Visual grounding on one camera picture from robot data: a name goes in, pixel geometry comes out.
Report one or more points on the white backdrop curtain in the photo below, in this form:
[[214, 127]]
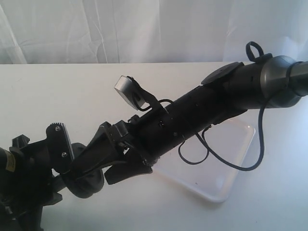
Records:
[[149, 31]]

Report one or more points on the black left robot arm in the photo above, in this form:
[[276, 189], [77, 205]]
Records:
[[27, 185]]

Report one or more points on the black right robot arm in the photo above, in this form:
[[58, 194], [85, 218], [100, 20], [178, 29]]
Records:
[[269, 82]]

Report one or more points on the white rectangular plastic tray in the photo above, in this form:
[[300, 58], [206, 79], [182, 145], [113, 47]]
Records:
[[210, 179]]

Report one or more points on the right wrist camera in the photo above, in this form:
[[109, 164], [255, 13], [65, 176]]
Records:
[[138, 98]]

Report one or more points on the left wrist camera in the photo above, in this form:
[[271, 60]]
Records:
[[59, 147]]

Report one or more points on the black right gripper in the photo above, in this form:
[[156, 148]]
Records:
[[130, 148]]

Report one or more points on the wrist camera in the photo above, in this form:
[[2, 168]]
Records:
[[59, 147], [138, 98]]

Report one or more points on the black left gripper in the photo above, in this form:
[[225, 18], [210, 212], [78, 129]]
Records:
[[29, 184]]

